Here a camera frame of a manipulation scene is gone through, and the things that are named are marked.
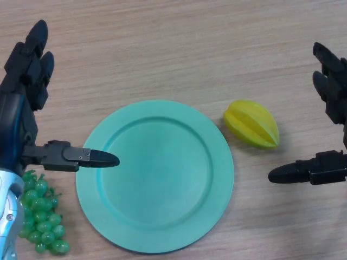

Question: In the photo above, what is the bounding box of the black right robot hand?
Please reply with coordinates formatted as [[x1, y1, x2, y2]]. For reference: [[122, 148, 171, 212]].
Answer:
[[267, 42, 347, 186]]

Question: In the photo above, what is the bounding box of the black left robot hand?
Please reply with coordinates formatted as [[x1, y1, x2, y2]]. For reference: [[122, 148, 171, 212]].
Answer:
[[0, 19, 120, 177]]

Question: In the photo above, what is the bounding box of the yellow starfruit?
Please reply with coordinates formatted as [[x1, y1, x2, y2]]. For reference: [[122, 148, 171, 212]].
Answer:
[[223, 99, 280, 151]]

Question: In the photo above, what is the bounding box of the green round plate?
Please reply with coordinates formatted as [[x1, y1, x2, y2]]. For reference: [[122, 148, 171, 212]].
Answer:
[[75, 99, 234, 249]]

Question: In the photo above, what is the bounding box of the green grape bunch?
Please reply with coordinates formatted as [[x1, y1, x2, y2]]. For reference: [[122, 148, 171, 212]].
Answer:
[[17, 170, 70, 255]]

